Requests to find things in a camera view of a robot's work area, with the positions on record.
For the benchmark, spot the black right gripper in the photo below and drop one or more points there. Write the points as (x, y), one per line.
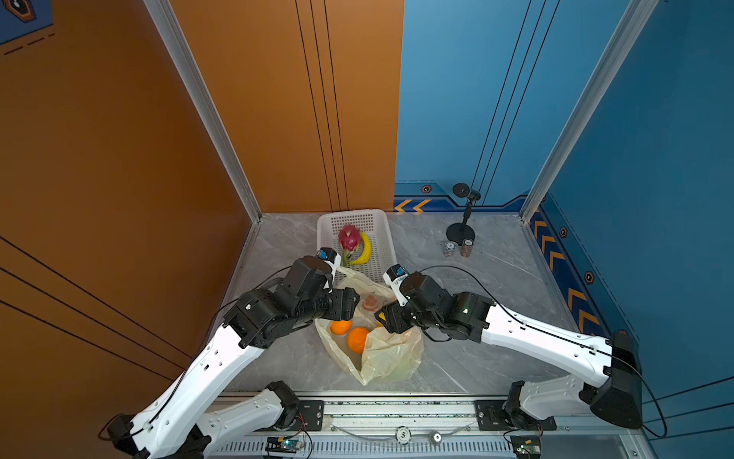
(393, 323)

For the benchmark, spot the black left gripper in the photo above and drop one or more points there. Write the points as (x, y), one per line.
(344, 303)

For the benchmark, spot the orange fruit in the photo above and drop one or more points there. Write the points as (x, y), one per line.
(341, 328)
(356, 339)

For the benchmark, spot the yellow banana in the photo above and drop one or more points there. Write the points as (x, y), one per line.
(366, 253)

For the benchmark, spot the pink dragon fruit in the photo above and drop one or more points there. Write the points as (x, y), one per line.
(349, 239)

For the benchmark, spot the translucent printed plastic bag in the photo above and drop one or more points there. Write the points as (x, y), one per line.
(387, 357)

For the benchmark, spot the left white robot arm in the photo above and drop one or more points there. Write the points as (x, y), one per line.
(180, 423)

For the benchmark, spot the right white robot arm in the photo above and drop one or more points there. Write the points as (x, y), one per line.
(603, 378)

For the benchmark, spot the orange grey poker chip stack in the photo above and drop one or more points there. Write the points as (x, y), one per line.
(467, 248)

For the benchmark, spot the black microphone stand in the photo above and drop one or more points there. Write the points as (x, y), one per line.
(459, 233)

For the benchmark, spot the white perforated plastic basket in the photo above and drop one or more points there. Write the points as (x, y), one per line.
(374, 224)

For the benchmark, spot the green circuit board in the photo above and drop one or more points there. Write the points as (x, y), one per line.
(284, 446)

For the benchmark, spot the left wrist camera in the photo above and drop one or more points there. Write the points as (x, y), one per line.
(333, 258)

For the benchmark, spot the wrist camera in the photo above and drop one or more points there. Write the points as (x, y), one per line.
(333, 258)
(393, 277)

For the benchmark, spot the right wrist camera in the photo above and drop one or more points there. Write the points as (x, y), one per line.
(393, 277)

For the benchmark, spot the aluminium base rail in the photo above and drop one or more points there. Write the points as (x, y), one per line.
(407, 425)

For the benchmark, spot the small black box on rail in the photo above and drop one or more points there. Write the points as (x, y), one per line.
(526, 447)

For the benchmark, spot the aluminium corner post left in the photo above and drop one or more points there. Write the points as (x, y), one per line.
(172, 34)

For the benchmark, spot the aluminium corner post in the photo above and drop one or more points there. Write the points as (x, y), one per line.
(620, 44)
(172, 34)

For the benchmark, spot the aluminium corner post right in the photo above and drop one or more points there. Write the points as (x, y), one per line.
(620, 44)

